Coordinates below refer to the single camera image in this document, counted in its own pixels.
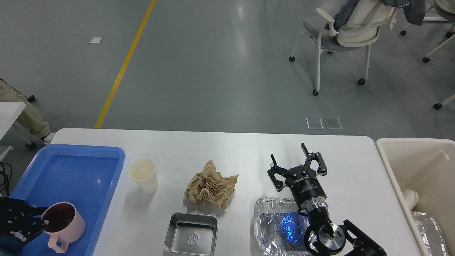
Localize white office chair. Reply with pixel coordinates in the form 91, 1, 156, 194
289, 0, 399, 97

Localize white cup in bin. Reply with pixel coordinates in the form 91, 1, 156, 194
401, 188, 420, 211

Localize white side table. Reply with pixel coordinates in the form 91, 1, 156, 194
0, 102, 32, 146

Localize person in black sweater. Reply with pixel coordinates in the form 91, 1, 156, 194
0, 79, 55, 145

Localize crumpled brown paper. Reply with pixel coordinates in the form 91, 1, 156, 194
184, 160, 239, 210

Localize pink mug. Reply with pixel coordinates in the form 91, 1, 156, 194
42, 202, 86, 254

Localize cream paper cup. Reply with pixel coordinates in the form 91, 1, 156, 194
128, 157, 158, 193

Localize aluminium foil tray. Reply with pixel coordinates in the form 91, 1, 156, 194
253, 197, 312, 256

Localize grey jacket on chair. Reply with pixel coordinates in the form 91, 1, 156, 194
333, 0, 425, 29

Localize square steel tray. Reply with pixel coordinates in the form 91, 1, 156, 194
164, 212, 218, 256

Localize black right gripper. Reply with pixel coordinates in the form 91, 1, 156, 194
267, 143, 328, 210

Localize beige plastic bin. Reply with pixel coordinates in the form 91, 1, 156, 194
375, 138, 455, 256

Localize blue plastic tray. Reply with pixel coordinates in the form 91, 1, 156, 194
10, 144, 125, 256

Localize floor outlet plates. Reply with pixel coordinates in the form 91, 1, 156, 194
306, 118, 342, 130

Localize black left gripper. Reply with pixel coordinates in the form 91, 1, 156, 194
0, 197, 48, 242

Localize foil tray in bin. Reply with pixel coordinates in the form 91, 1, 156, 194
411, 211, 448, 256

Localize black cables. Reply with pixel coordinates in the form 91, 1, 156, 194
0, 161, 14, 198

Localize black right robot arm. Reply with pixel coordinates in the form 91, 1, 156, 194
267, 144, 386, 256

